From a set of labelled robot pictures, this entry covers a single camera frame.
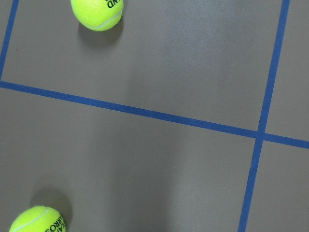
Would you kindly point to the yellow tennis ball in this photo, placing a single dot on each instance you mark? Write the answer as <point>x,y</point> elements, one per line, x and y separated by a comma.
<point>39,219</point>
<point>98,15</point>

